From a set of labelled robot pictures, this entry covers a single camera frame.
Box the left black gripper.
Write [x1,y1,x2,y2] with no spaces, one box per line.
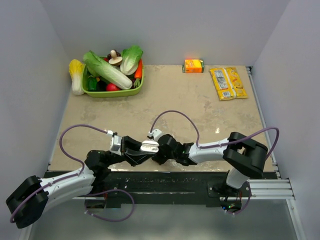
[105,135,156,167]

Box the white oval charging case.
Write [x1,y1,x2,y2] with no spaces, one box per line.
[140,140,160,153]

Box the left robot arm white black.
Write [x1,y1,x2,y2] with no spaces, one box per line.
[5,135,159,229]

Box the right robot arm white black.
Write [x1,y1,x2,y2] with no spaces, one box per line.
[148,129,268,197]

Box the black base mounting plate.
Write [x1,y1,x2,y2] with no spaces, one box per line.
[80,171,250,212]

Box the green plastic basket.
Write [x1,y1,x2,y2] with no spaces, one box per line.
[81,65,144,98]

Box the red tomato toy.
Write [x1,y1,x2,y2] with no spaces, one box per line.
[105,83,121,92]

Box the dark eggplant toy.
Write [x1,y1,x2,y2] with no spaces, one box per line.
[96,80,108,92]

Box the orange carrot toy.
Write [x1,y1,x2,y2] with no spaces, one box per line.
[133,59,143,88]

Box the green pepper toy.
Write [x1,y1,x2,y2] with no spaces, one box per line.
[87,76,98,92]

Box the orange green small box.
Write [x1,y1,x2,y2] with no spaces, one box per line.
[182,59,205,74]

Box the yellow snack package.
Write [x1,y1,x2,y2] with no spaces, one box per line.
[209,67,248,101]

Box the beige mushroom toy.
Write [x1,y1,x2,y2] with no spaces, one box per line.
[108,50,123,66]

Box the large napa cabbage toy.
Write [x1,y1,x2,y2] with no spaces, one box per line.
[83,50,133,90]

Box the small green cabbage toy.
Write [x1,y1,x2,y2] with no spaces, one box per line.
[120,45,143,76]

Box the yellow cabbage toy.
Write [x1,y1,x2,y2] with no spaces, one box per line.
[69,59,85,96]

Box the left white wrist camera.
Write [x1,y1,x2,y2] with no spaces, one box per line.
[106,130,122,156]

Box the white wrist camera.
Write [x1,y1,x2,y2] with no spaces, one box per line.
[147,129,164,142]
[106,130,122,156]

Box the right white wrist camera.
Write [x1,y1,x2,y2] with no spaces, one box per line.
[147,129,164,142]

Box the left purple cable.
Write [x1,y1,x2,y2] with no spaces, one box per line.
[9,124,135,222]

